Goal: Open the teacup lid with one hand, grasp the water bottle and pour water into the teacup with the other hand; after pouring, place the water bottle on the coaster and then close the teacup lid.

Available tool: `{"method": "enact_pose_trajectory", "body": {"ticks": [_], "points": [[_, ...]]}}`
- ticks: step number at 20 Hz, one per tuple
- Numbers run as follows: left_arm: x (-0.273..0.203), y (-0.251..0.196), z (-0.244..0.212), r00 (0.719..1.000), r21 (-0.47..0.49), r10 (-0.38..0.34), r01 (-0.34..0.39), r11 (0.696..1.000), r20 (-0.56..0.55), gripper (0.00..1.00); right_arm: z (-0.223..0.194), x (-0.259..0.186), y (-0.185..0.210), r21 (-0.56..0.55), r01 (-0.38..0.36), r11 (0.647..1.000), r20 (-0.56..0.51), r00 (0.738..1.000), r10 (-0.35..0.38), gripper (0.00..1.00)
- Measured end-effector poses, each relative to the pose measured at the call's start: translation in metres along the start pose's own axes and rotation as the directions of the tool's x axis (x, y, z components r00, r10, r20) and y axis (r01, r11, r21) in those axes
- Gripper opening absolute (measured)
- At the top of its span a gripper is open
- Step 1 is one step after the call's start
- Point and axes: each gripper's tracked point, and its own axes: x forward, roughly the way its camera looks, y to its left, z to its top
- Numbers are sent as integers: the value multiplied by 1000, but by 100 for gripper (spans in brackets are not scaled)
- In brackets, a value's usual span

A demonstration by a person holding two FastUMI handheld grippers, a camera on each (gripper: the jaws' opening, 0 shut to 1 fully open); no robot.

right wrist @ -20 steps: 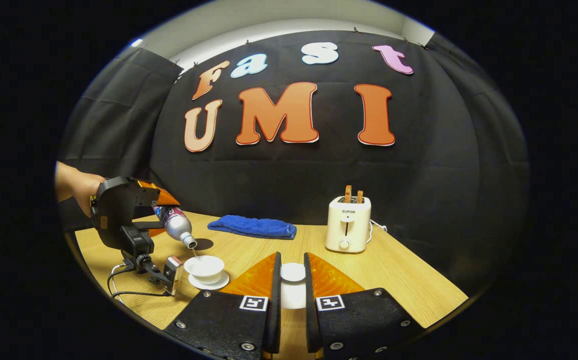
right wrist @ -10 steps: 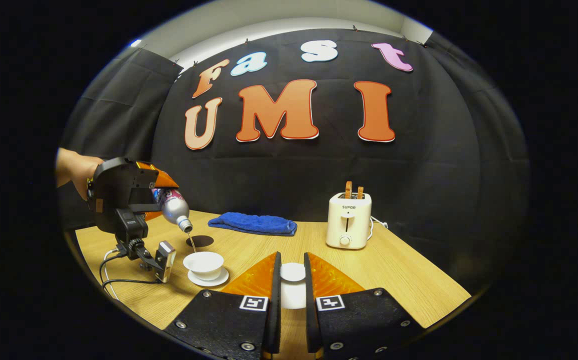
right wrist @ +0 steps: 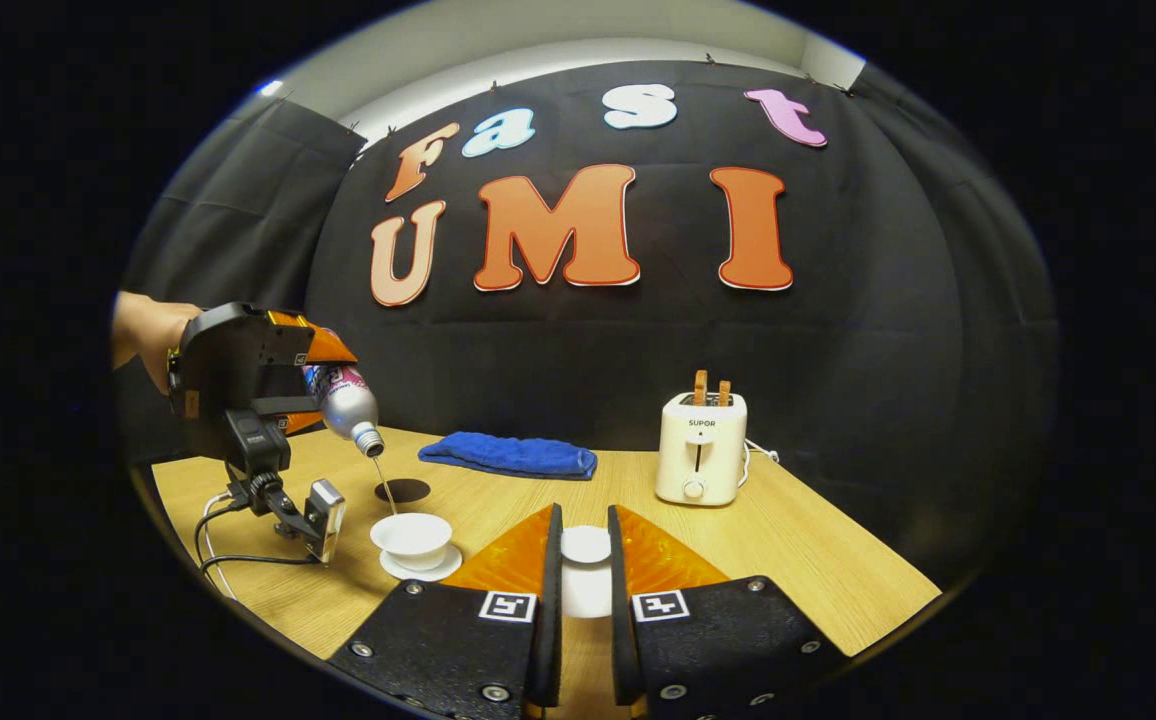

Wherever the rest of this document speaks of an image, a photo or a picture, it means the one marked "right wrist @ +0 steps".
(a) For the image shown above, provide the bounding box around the white toaster cable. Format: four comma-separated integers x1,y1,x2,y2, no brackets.
743,438,781,488

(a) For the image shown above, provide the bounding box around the silver water bottle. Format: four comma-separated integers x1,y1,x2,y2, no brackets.
303,363,386,459

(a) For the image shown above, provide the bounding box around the blue folded towel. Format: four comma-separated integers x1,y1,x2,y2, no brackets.
418,431,599,481

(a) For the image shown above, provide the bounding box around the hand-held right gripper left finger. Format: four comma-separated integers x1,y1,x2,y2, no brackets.
328,503,564,720

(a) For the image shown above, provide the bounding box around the white toaster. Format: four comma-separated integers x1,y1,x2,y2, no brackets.
655,392,749,507

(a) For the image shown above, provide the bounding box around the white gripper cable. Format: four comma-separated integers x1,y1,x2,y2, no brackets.
202,490,241,601

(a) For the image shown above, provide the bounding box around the white saucer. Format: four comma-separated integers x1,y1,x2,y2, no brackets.
380,545,463,583

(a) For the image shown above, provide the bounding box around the white teacup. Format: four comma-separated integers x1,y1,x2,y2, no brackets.
370,513,454,572

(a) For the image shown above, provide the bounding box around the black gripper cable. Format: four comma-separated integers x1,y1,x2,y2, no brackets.
194,498,321,583

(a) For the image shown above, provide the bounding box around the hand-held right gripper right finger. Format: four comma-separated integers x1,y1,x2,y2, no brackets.
608,505,854,720

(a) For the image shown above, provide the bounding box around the black backdrop cloth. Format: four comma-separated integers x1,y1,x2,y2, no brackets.
118,60,1059,561

